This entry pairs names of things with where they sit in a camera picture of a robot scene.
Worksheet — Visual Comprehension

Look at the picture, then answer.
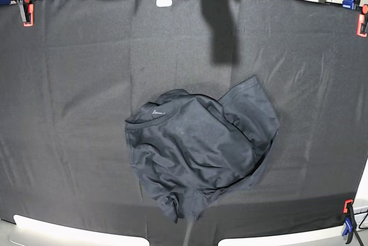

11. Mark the dark grey t-shirt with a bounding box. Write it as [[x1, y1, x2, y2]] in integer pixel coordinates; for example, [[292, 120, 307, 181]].
[[125, 76, 279, 221]]

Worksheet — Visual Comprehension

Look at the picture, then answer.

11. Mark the black table cloth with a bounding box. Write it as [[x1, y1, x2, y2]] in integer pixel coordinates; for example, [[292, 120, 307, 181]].
[[1, 0, 367, 245]]

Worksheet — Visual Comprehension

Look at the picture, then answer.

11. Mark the red clamp far left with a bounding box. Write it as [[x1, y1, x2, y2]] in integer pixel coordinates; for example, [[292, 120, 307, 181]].
[[17, 0, 34, 27]]

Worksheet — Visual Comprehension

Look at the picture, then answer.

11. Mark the red clamp far right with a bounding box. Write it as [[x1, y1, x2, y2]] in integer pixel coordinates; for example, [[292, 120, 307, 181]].
[[356, 4, 368, 37]]

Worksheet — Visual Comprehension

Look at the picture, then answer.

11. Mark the red blue clamp near right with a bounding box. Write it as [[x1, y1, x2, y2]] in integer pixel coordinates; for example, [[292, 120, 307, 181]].
[[342, 199, 364, 246]]

